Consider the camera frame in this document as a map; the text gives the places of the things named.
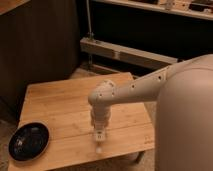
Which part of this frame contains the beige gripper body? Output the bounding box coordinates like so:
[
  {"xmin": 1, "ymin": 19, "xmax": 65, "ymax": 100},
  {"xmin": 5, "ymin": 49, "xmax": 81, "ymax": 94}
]
[{"xmin": 91, "ymin": 114, "xmax": 110, "ymax": 142}]

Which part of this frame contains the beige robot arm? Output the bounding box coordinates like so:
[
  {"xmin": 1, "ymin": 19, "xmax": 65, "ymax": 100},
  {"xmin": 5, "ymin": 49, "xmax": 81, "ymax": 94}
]
[{"xmin": 88, "ymin": 54, "xmax": 213, "ymax": 171}]

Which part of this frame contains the dark ceramic bowl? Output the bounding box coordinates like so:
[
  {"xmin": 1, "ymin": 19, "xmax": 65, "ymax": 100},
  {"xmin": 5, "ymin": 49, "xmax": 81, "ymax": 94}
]
[{"xmin": 8, "ymin": 122, "xmax": 50, "ymax": 161}]

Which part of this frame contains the wooden table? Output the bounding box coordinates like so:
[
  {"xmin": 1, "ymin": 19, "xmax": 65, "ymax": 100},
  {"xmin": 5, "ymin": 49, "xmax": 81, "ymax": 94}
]
[{"xmin": 8, "ymin": 73, "xmax": 154, "ymax": 171}]

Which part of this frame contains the grey metal beam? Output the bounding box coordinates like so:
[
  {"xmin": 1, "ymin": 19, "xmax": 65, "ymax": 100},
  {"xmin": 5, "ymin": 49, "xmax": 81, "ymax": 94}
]
[{"xmin": 80, "ymin": 37, "xmax": 177, "ymax": 69}]

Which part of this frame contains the metal vertical pole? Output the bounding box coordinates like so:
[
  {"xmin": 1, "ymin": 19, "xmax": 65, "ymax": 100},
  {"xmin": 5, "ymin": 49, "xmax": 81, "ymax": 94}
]
[{"xmin": 86, "ymin": 0, "xmax": 94, "ymax": 40}]

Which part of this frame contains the wooden shelf with items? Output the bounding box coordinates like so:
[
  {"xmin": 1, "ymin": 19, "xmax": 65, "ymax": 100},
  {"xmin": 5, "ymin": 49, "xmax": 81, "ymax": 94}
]
[{"xmin": 94, "ymin": 0, "xmax": 213, "ymax": 21}]

